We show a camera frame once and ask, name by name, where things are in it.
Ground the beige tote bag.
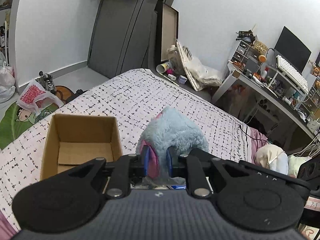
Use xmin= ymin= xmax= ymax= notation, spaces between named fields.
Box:
xmin=176 ymin=40 xmax=223 ymax=92

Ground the white red plastic bag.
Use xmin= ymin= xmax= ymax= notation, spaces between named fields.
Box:
xmin=16 ymin=80 xmax=64 ymax=116

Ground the black framed brown board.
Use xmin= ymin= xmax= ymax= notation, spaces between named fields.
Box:
xmin=154 ymin=2 xmax=179 ymax=64

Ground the paper cup on floor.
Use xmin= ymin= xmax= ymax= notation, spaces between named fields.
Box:
xmin=156 ymin=61 xmax=174 ymax=74

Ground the white black patterned bedspread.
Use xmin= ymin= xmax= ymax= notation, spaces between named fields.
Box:
xmin=1 ymin=69 xmax=252 ymax=230

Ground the dark grey door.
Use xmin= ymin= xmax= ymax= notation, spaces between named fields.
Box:
xmin=87 ymin=0 xmax=174 ymax=79

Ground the white keyboard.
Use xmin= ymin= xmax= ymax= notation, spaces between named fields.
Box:
xmin=276 ymin=55 xmax=308 ymax=93

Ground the white desk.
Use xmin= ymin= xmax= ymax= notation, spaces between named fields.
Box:
xmin=210 ymin=60 xmax=315 ymax=139

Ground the green leaf cartoon rug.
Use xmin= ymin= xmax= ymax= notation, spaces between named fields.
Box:
xmin=1 ymin=103 xmax=59 ymax=150

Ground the brown cardboard box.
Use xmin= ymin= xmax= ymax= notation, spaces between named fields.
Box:
xmin=40 ymin=114 xmax=123 ymax=180

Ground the black computer monitor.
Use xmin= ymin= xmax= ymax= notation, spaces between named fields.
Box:
xmin=274 ymin=26 xmax=311 ymax=74

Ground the fluffy light blue plush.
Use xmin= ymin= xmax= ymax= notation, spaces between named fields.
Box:
xmin=136 ymin=107 xmax=209 ymax=184

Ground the white garbage bag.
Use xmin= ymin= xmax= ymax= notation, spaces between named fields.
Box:
xmin=0 ymin=52 xmax=16 ymax=103

